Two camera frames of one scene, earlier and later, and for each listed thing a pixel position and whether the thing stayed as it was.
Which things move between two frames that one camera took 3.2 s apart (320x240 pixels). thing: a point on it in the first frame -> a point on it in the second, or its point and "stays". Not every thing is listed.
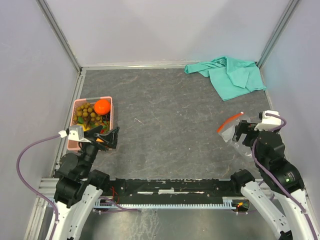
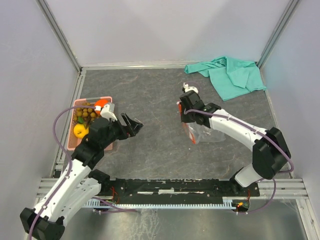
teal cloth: x=229 y=77 stays
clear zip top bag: x=227 y=130 -> x=198 y=134
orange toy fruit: x=102 y=107 stays
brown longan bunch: x=85 y=115 stays
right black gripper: x=245 y=127 -> x=183 y=118
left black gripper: x=111 y=140 -> x=135 y=126
